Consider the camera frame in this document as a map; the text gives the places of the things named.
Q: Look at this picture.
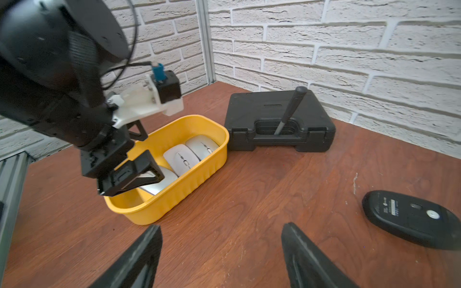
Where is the black plastic tool case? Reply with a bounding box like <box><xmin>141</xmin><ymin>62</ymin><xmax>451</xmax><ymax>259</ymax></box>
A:
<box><xmin>224</xmin><ymin>86</ymin><xmax>336</xmax><ymax>152</ymax></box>

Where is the white mouse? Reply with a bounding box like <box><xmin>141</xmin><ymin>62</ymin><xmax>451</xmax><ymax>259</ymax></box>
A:
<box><xmin>163</xmin><ymin>144</ymin><xmax>200</xmax><ymax>177</ymax></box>
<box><xmin>139</xmin><ymin>166</ymin><xmax>178</xmax><ymax>196</ymax></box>

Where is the aluminium corner post left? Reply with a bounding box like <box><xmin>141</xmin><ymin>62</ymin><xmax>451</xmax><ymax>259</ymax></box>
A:
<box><xmin>196</xmin><ymin>0</ymin><xmax>216</xmax><ymax>85</ymax></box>

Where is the aluminium front rail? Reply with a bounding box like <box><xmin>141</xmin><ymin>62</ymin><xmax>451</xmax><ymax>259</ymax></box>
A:
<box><xmin>0</xmin><ymin>152</ymin><xmax>34</xmax><ymax>278</ymax></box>

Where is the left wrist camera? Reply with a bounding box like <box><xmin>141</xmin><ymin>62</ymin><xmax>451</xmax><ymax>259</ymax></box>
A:
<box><xmin>106</xmin><ymin>61</ymin><xmax>184</xmax><ymax>129</ymax></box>

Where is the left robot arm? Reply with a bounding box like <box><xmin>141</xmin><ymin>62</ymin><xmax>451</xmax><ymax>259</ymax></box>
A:
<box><xmin>1</xmin><ymin>1</ymin><xmax>164</xmax><ymax>197</ymax></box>

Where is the black mouse upside down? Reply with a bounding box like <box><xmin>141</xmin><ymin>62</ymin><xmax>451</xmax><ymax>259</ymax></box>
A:
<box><xmin>362</xmin><ymin>190</ymin><xmax>461</xmax><ymax>251</ymax></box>

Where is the yellow plastic storage box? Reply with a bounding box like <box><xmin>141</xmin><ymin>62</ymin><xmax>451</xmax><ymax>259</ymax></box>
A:
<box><xmin>104</xmin><ymin>115</ymin><xmax>230</xmax><ymax>225</ymax></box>

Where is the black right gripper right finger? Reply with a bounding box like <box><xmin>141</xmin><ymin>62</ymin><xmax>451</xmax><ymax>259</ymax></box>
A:
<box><xmin>281</xmin><ymin>222</ymin><xmax>357</xmax><ymax>288</ymax></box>

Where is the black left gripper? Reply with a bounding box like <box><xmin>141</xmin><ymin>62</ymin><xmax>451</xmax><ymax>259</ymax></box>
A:
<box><xmin>80</xmin><ymin>120</ymin><xmax>165</xmax><ymax>197</ymax></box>

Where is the silver mouse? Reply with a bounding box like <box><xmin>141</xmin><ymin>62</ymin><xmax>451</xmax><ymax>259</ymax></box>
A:
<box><xmin>186</xmin><ymin>135</ymin><xmax>219</xmax><ymax>161</ymax></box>

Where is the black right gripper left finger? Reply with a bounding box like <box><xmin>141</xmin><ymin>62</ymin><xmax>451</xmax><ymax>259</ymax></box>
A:
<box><xmin>91</xmin><ymin>225</ymin><xmax>163</xmax><ymax>288</ymax></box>

